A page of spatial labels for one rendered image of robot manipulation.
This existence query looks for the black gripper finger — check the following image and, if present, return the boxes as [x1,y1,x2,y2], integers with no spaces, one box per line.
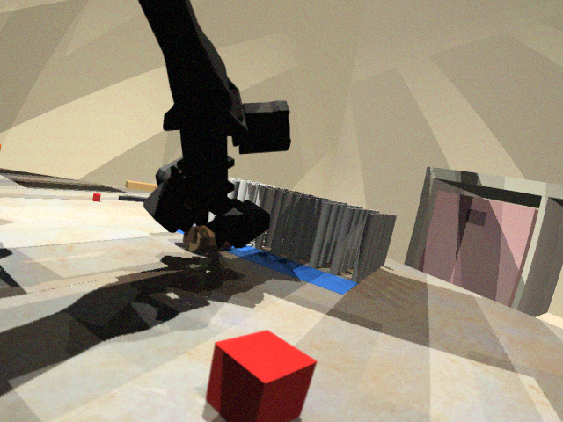
[205,219,226,247]
[195,209,209,226]

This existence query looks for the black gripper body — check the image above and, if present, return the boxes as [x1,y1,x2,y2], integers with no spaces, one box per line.
[156,154,270,249]

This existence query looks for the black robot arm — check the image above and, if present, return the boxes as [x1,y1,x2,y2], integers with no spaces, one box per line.
[138,0,291,233]

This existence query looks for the blue flat strip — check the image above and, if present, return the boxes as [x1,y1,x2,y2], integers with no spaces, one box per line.
[221,245,359,295]

